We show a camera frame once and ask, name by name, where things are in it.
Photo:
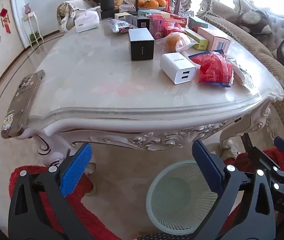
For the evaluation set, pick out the teal carton box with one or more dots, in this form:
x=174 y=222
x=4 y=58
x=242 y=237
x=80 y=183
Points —
x=195 y=22

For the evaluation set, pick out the beige sofa right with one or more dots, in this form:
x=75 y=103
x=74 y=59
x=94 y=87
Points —
x=262 y=46

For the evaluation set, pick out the red chinese knot ornament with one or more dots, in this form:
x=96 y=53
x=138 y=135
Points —
x=5 y=20

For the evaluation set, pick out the white charger box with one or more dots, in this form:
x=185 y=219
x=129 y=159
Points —
x=177 y=67

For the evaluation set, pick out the smartphone with patterned case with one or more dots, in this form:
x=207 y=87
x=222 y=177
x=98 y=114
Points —
x=17 y=114

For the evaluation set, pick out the black cube box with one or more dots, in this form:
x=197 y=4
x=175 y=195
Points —
x=141 y=44

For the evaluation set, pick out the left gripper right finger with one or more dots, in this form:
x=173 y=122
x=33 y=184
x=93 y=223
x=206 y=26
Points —
x=224 y=180

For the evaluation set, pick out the orange fruit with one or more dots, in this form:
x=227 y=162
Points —
x=151 y=4
x=162 y=3

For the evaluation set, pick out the white plastic wrapper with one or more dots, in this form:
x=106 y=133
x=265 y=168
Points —
x=241 y=74

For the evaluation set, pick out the silver purple snack bag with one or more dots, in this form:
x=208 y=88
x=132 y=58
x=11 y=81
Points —
x=119 y=26

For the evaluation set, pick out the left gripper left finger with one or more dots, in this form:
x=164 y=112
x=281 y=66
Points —
x=76 y=169

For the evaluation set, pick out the black round speaker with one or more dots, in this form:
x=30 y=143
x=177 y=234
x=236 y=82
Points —
x=107 y=5

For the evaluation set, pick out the ornate marble coffee table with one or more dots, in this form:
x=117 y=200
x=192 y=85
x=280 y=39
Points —
x=93 y=92

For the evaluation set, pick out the red carton box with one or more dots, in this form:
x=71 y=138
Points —
x=172 y=27

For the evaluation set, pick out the red fluffy sleeve right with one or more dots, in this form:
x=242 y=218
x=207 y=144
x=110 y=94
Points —
x=261 y=212

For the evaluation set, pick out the yellow green carton box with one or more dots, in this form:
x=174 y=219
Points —
x=201 y=43

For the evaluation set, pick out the small black box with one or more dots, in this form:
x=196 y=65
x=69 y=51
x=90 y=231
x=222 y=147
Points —
x=141 y=22

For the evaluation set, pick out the pink vase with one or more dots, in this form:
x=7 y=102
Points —
x=27 y=9

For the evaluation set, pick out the orange fruit right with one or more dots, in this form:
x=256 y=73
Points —
x=162 y=3

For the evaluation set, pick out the black speaker base box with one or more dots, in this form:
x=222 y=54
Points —
x=109 y=13

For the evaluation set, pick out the pink carton box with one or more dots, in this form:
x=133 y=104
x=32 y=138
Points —
x=217 y=40

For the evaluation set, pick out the magenta carton box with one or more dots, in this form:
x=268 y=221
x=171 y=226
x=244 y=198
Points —
x=157 y=28

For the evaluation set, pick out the mint mesh waste basket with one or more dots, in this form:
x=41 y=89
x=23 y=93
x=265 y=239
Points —
x=179 y=198

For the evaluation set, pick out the white side stand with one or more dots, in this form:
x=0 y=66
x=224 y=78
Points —
x=31 y=29

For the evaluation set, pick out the white tissue pack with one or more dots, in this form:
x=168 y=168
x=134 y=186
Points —
x=87 y=20

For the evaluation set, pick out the red snack bag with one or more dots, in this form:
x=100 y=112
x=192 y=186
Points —
x=214 y=68

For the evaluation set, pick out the orange fruit left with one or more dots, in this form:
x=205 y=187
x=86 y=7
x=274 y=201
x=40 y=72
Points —
x=151 y=4

